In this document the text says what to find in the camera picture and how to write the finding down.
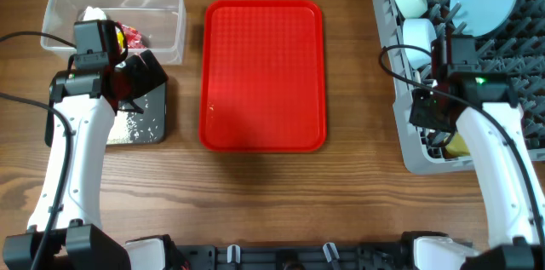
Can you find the yellow plastic cup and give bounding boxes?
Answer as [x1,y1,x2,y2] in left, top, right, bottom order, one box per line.
[445,132,470,158]

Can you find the yellow snack wrapper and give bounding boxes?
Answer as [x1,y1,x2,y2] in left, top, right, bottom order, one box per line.
[117,32,124,49]

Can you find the black food waste bin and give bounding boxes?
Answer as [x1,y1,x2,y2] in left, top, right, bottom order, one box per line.
[44,83,167,152]

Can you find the red snack wrapper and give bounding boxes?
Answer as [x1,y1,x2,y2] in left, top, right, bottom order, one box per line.
[122,25,147,49]

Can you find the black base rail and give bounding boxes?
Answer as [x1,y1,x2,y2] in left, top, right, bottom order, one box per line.
[177,242,414,270]

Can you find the grey dishwasher rack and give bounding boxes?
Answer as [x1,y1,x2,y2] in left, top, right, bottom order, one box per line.
[373,0,544,174]

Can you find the white tissue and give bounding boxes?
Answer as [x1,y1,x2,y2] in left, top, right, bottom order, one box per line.
[82,6,107,21]

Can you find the red plastic tray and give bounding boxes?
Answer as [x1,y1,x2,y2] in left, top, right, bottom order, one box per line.
[198,0,327,152]

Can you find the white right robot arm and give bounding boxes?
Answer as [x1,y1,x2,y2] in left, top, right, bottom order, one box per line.
[407,36,544,269]

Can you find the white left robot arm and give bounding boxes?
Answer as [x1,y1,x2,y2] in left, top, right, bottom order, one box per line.
[3,20,191,269]

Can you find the white rice grains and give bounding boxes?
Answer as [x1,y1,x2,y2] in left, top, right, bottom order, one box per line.
[107,100,158,145]

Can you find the light blue bowl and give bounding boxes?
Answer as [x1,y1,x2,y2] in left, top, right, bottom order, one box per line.
[402,19,437,69]

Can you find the clear plastic waste bin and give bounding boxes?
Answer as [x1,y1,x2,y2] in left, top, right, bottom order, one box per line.
[42,0,186,65]

